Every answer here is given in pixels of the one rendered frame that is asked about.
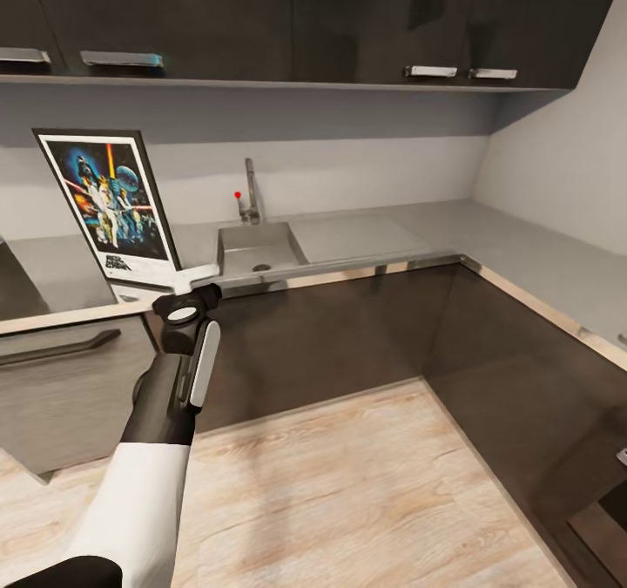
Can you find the dishwasher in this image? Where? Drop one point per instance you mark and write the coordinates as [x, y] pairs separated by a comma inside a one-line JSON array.
[[66, 390]]

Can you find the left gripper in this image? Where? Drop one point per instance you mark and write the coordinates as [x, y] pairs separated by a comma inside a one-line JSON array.
[[205, 295]]

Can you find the drop in sink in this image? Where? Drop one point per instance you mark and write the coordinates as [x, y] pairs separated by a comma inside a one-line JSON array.
[[267, 248]]

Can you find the cabinet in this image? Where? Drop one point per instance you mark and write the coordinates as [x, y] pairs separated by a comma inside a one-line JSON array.
[[183, 43], [491, 46]]

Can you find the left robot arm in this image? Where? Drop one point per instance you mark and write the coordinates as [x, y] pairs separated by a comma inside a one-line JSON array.
[[129, 536]]

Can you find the poster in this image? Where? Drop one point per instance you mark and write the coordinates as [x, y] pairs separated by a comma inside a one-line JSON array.
[[107, 179]]

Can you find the oven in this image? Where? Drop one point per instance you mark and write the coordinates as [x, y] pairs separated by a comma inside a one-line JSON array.
[[585, 504]]

